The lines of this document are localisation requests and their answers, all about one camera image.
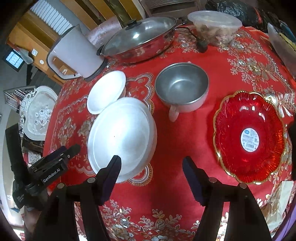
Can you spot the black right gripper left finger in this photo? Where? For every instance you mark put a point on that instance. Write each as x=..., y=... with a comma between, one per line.
x=57, y=220

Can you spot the large white plate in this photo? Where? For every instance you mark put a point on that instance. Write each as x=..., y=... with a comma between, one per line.
x=126, y=129

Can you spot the small white bowl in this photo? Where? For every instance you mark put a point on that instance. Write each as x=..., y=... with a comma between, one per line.
x=108, y=89

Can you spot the left hand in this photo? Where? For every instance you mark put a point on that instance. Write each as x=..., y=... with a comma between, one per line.
x=31, y=216

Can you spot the red plate with sticker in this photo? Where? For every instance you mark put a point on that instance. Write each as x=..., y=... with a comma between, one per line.
x=249, y=137

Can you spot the red floral tablecloth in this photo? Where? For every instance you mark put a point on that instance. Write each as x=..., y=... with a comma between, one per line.
x=158, y=204

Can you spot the white electric kettle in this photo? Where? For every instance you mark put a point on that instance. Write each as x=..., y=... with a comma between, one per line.
x=74, y=50

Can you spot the wooden cabinet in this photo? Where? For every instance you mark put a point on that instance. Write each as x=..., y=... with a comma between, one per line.
x=40, y=23

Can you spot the clear plastic bag package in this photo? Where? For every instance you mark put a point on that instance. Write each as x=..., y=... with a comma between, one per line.
x=284, y=47

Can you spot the black power plug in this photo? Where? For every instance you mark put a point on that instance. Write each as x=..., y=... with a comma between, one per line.
x=201, y=44

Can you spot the steel pot glass lid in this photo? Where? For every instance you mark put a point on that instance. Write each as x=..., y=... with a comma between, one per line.
x=141, y=40

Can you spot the clear plastic food container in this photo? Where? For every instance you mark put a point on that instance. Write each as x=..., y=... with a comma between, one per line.
x=217, y=28

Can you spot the black plastic bag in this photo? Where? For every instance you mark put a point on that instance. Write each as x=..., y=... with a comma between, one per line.
x=250, y=16

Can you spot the wooden chair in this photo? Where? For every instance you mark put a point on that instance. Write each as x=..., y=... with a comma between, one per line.
x=172, y=8

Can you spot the metal bowl pink handles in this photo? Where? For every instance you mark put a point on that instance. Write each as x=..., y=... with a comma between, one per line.
x=183, y=87

